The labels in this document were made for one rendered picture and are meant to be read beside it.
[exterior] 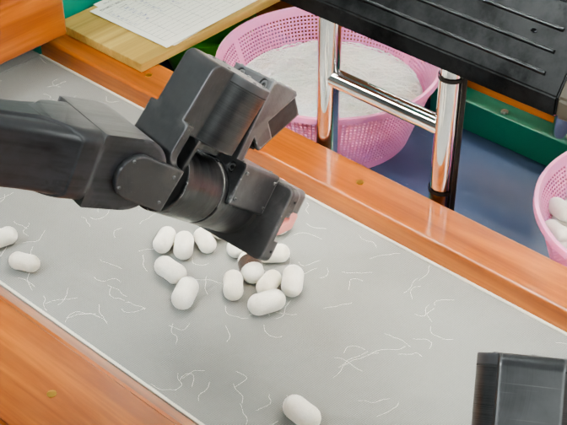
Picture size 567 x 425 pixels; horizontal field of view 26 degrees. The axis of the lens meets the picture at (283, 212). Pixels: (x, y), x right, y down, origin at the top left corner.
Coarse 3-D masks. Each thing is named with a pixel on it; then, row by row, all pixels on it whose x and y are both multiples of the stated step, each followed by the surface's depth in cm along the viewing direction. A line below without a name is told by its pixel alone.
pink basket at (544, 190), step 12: (564, 156) 128; (552, 168) 126; (564, 168) 128; (540, 180) 124; (552, 180) 126; (564, 180) 128; (540, 192) 123; (552, 192) 127; (564, 192) 129; (540, 204) 122; (540, 216) 119; (540, 228) 119; (552, 240) 116; (552, 252) 120; (564, 252) 115; (564, 264) 117
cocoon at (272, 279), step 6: (270, 270) 115; (264, 276) 114; (270, 276) 114; (276, 276) 114; (258, 282) 114; (264, 282) 113; (270, 282) 114; (276, 282) 114; (258, 288) 114; (264, 288) 113; (270, 288) 113; (276, 288) 114
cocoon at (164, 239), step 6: (162, 228) 120; (168, 228) 120; (162, 234) 119; (168, 234) 119; (174, 234) 120; (156, 240) 118; (162, 240) 118; (168, 240) 119; (174, 240) 120; (156, 246) 118; (162, 246) 118; (168, 246) 119; (162, 252) 119
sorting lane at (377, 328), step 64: (0, 192) 127; (0, 256) 119; (64, 256) 119; (128, 256) 119; (192, 256) 119; (320, 256) 119; (384, 256) 119; (64, 320) 112; (128, 320) 112; (192, 320) 112; (256, 320) 112; (320, 320) 112; (384, 320) 112; (448, 320) 112; (512, 320) 112; (192, 384) 105; (256, 384) 105; (320, 384) 105; (384, 384) 105; (448, 384) 105
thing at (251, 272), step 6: (246, 264) 115; (252, 264) 115; (258, 264) 115; (246, 270) 115; (252, 270) 114; (258, 270) 115; (246, 276) 115; (252, 276) 114; (258, 276) 115; (252, 282) 115
